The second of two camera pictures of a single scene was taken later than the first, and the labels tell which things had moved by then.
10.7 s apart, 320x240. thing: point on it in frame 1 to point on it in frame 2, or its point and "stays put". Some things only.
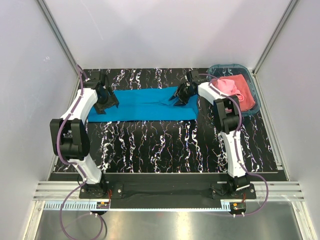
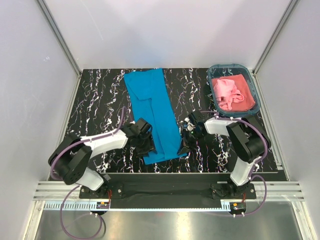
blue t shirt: (146, 104) to (149, 99)
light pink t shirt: (228, 86) stays put
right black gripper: (183, 101) to (187, 143)
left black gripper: (100, 108) to (142, 152)
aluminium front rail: (279, 190) stays put
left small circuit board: (102, 205) stays put
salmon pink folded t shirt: (248, 102) stays put
